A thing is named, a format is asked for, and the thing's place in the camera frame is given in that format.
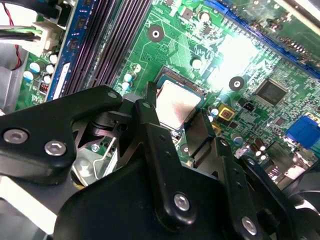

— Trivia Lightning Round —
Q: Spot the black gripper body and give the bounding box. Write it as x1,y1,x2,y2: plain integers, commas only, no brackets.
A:
53,161,241,240

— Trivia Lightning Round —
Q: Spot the CPU with silver top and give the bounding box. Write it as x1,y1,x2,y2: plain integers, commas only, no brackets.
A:
154,74,207,131

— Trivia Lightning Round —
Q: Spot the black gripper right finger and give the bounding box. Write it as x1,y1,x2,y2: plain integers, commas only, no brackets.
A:
183,109,303,240

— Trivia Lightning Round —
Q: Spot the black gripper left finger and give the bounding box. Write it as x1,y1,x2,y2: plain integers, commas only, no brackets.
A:
0,81,199,227

